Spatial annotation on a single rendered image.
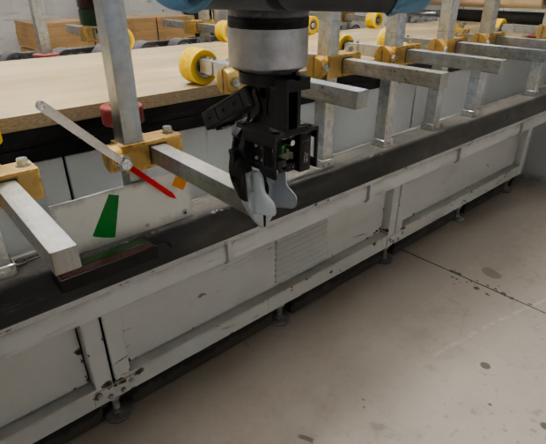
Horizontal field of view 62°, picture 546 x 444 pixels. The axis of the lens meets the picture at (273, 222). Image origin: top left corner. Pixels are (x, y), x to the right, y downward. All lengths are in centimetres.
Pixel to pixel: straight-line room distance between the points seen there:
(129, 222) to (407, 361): 109
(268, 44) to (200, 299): 102
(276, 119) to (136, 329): 93
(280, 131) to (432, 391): 119
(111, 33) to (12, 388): 86
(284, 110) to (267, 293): 113
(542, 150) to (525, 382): 184
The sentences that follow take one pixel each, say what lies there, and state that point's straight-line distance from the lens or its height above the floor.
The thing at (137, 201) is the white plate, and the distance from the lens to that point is 86.
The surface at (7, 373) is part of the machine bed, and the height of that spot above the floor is 31.
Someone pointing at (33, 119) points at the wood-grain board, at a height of 89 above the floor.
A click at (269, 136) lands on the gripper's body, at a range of 52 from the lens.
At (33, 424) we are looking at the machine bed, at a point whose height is 16.
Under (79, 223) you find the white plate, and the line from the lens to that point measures 83.
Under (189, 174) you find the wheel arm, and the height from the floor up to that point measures 85.
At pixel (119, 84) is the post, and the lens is 81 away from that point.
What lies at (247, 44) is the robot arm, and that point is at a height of 106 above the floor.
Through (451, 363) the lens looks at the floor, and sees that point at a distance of 168.
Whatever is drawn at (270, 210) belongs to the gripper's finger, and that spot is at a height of 86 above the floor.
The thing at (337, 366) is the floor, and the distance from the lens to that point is 158.
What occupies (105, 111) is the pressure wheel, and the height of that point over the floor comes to 90.
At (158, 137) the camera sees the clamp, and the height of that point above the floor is 87.
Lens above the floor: 112
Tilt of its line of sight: 28 degrees down
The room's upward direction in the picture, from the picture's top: straight up
